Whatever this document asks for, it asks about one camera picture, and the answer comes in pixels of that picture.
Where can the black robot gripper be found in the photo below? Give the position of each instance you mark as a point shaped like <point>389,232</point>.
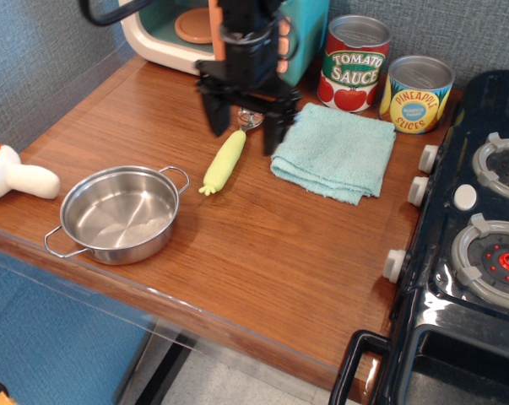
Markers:
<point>250,33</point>

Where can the spoon with yellow-green handle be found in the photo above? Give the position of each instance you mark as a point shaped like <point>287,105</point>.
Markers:
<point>224,162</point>

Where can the stainless steel pot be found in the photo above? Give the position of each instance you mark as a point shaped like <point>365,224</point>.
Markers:
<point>119,216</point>

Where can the light blue folded cloth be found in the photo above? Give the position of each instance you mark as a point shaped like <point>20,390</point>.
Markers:
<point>335,154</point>

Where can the toy microwave oven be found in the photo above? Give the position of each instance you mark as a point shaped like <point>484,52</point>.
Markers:
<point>175,34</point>

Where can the tomato sauce can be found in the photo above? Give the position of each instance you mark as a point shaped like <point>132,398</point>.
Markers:
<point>355,52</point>

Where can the pineapple slices can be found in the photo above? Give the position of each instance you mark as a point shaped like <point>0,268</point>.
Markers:
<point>416,92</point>

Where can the white brown plush mushroom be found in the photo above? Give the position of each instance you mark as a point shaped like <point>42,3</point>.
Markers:
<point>30,179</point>

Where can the dark blue toy stove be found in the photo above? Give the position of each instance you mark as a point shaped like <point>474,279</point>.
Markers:
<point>449,338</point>

